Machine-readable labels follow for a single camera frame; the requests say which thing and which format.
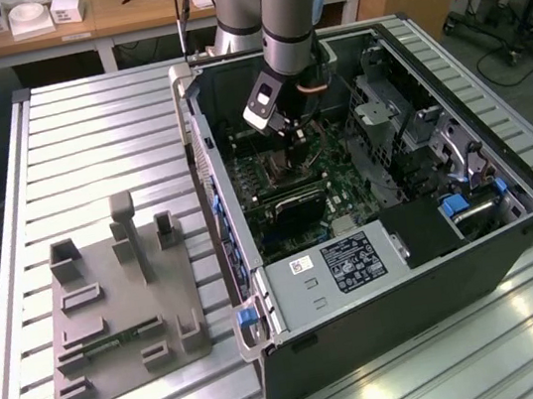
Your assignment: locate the green RAM stick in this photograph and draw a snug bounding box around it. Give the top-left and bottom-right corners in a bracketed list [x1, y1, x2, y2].
[79, 327, 146, 361]

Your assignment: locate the black open PC case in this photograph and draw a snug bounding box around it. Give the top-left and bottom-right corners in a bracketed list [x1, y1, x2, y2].
[163, 0, 533, 399]

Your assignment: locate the grey power supply unit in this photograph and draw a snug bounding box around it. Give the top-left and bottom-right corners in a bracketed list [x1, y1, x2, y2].
[255, 216, 419, 338]

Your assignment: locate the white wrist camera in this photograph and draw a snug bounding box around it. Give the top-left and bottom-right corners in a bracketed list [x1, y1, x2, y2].
[236, 67, 289, 139]

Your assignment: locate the green motherboard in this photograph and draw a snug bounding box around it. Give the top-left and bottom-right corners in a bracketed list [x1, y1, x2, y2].
[212, 103, 390, 272]

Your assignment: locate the CPU socket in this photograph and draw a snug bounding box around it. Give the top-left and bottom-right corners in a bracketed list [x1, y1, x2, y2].
[258, 143, 313, 191]

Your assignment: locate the black graphics card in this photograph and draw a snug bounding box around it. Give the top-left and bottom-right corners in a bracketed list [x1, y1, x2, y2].
[258, 185, 334, 251]

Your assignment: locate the blue handle latch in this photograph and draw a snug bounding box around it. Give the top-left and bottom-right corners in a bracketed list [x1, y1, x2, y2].
[234, 304, 260, 331]

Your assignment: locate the white cardboard box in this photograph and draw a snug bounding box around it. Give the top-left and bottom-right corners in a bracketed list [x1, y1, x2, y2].
[47, 0, 89, 28]

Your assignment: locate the silver chipset heatsink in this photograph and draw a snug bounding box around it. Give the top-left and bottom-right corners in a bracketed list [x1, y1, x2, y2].
[332, 213, 361, 236]

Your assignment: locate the black hanging cable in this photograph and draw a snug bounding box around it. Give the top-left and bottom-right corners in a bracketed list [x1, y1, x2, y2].
[172, 0, 202, 66]

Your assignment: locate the grey metal drive cage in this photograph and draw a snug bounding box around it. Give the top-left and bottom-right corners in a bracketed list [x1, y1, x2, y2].
[330, 37, 431, 212]

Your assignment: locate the grey parts rack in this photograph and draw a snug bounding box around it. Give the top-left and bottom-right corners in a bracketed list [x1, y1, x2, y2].
[21, 180, 222, 399]

